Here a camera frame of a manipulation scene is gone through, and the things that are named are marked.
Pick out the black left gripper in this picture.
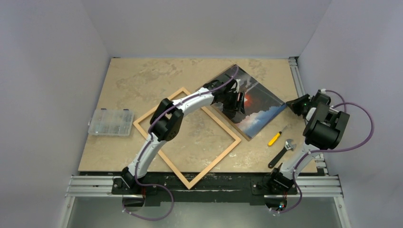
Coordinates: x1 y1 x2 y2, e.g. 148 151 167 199
221 91 244 116

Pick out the sunset landscape photo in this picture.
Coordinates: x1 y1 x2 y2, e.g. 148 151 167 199
212 67 286 141

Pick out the wooden picture frame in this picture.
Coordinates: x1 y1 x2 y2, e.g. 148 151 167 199
121 86 247 175

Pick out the yellow handled screwdriver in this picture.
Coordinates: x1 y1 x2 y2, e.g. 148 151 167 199
268 125 288 147

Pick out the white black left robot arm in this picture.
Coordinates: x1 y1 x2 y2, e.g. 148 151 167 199
121 80 245 194

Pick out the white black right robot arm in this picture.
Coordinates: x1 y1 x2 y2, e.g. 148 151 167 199
265 89 350 193

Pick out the clear plastic screw box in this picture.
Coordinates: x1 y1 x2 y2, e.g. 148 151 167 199
87 108 134 137

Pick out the aluminium side rail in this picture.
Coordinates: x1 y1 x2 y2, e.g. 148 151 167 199
284 57 323 176

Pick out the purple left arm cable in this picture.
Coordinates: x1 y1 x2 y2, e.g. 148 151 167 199
134 65 240 190

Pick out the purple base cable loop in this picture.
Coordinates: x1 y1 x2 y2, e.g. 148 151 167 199
122 184 174 222

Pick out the aluminium front rail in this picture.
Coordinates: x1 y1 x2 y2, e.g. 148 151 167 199
65 176 343 198

